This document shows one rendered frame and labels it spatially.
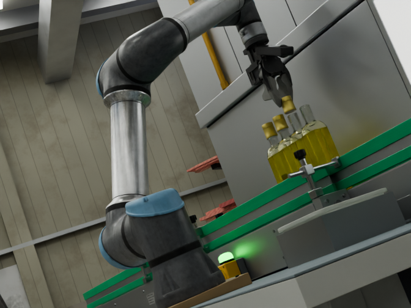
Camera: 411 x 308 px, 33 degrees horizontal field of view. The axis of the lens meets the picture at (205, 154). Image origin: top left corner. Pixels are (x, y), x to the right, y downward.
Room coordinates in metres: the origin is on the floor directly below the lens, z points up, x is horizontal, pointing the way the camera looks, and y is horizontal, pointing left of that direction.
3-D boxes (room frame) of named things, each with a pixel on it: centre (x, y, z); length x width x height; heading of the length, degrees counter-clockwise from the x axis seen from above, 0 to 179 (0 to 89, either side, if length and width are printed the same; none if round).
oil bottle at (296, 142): (1.90, -0.27, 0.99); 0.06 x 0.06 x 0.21; 35
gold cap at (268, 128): (1.99, -0.20, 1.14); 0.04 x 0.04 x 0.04
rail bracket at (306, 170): (1.71, -0.24, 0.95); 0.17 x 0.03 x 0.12; 124
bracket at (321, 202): (1.72, -0.25, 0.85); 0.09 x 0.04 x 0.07; 124
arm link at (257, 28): (1.91, -0.25, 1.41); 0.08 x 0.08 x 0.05
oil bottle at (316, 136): (1.85, -0.30, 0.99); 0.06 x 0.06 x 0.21; 33
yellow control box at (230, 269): (2.03, 0.06, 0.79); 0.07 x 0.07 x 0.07; 34
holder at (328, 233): (1.57, -0.24, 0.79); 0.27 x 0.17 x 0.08; 124
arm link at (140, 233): (1.44, 0.14, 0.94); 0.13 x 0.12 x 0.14; 38
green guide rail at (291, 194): (2.46, 0.27, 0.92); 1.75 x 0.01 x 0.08; 34
